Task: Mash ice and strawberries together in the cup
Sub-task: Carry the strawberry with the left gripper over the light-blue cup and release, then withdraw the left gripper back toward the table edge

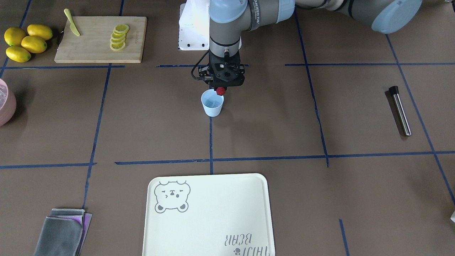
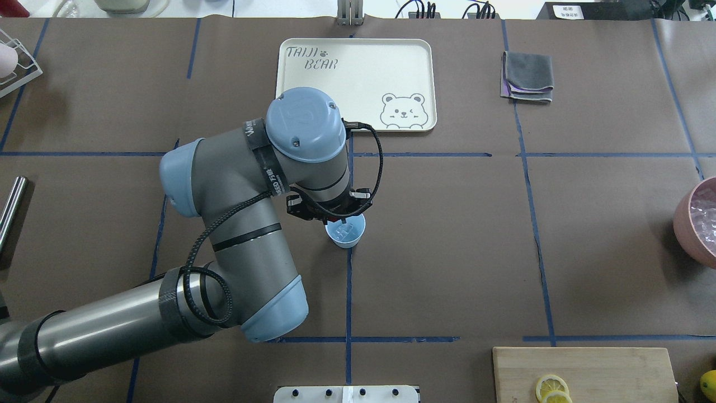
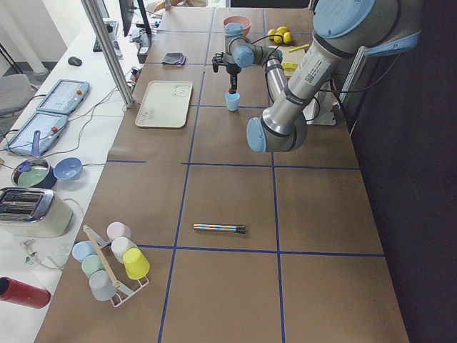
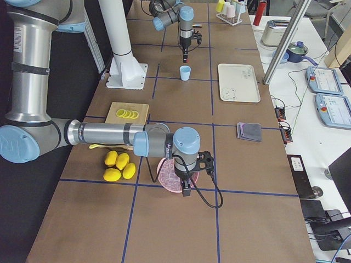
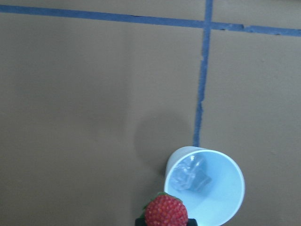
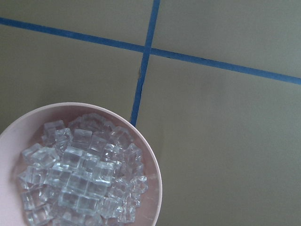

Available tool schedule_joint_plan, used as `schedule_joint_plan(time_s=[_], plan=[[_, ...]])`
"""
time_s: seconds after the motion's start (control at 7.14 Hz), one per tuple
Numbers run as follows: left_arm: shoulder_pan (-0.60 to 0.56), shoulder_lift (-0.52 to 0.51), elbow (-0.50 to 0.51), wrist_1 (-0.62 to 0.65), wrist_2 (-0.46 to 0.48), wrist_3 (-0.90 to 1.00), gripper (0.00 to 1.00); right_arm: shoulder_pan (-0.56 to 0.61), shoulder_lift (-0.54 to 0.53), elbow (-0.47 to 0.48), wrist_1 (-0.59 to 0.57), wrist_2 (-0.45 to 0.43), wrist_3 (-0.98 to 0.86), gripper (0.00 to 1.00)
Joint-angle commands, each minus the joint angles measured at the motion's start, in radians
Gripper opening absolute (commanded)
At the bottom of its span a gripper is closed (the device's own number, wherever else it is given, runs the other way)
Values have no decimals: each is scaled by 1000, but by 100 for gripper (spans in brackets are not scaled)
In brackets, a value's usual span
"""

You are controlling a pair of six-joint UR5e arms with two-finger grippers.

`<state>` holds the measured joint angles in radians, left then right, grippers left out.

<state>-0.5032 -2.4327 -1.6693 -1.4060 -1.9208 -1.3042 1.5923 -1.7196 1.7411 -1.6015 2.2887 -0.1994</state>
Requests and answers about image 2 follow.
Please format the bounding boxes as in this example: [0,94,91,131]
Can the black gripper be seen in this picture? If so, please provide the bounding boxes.
[286,187,374,223]

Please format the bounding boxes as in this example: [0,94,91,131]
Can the clear ice cube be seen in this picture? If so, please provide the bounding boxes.
[333,222,353,242]

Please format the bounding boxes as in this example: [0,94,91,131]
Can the steel muddler black tip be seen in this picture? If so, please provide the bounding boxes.
[1,176,28,251]

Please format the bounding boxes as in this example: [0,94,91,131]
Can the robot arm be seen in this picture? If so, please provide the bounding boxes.
[2,87,379,402]

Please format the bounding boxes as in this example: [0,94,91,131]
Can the light blue plastic cup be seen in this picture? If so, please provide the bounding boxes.
[325,214,366,249]

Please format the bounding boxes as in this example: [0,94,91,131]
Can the pile of clear ice cubes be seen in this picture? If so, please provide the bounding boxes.
[690,187,715,254]

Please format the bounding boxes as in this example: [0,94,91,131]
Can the white cup drying rack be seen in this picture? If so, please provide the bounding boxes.
[1,30,44,98]

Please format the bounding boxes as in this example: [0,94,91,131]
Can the cream bear serving tray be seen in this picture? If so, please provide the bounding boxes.
[276,38,437,132]

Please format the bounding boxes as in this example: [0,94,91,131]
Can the black orange connector box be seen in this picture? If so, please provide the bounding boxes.
[461,1,498,20]
[395,0,439,20]

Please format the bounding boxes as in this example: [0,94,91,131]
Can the grey purple folded cloth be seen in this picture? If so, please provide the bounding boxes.
[500,51,554,103]

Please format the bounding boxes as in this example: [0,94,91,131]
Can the lemon slice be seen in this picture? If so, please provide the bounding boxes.
[535,374,571,402]
[540,390,573,403]

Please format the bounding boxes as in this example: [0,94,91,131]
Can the black power strip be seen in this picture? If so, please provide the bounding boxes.
[536,1,654,21]

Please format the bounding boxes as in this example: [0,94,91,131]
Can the bamboo cutting board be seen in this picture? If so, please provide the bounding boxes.
[492,346,679,402]

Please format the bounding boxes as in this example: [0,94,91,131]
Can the pink bowl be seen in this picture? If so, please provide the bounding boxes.
[673,176,715,269]

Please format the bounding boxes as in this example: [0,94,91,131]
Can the yellow lemon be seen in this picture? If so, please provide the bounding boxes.
[699,369,716,402]

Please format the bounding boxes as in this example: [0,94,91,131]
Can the aluminium frame post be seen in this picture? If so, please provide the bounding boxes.
[337,0,365,26]

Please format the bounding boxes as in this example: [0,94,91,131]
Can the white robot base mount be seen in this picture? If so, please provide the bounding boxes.
[273,385,421,402]

